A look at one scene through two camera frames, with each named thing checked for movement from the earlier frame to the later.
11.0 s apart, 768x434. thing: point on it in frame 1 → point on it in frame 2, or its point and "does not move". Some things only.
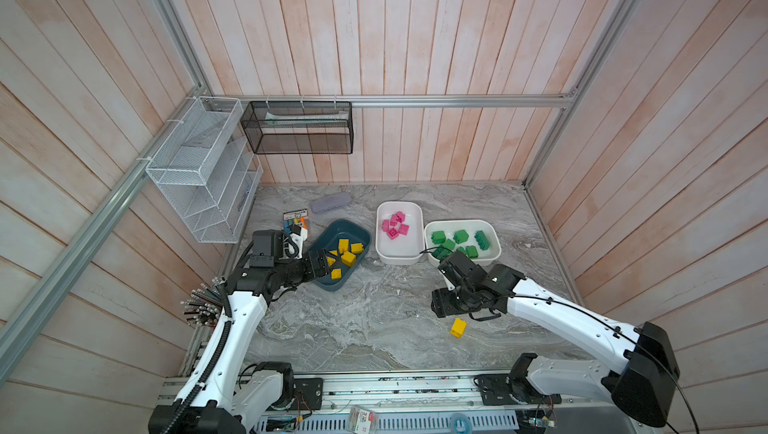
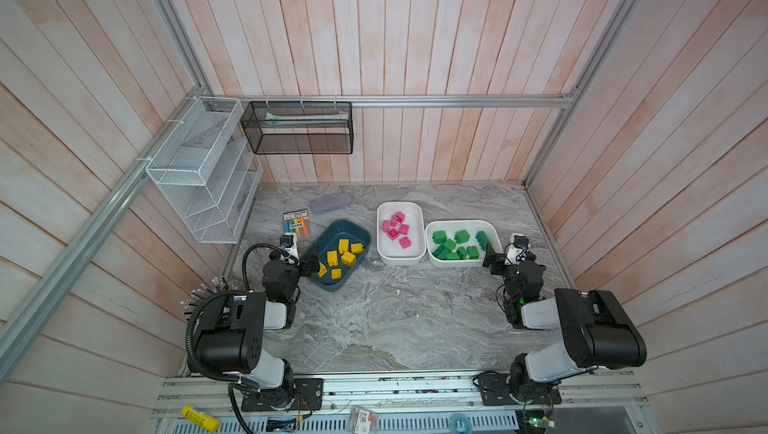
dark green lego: x=482 y=240 does not move
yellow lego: x=331 y=260 does not move
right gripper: x=439 y=303 → x=497 y=258
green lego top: x=460 y=236 does not move
